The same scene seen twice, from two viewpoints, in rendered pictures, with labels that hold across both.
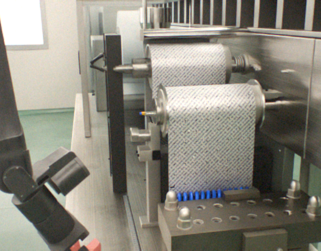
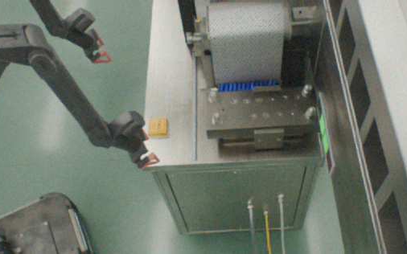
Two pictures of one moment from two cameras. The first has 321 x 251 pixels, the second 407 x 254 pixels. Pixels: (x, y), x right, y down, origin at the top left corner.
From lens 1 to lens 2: 0.85 m
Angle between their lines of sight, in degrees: 45
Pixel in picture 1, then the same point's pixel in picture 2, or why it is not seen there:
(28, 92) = not seen: outside the picture
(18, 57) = not seen: outside the picture
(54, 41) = not seen: outside the picture
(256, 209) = (272, 107)
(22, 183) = (107, 143)
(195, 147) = (233, 59)
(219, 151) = (253, 60)
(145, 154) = (199, 52)
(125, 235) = (188, 96)
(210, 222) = (235, 119)
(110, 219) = (179, 78)
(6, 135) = (92, 129)
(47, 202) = (122, 142)
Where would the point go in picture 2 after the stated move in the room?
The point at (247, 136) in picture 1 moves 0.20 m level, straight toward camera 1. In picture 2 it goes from (276, 51) to (256, 98)
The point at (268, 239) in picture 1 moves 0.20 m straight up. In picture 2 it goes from (270, 134) to (272, 101)
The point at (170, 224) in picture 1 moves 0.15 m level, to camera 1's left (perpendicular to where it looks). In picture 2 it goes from (208, 117) to (167, 113)
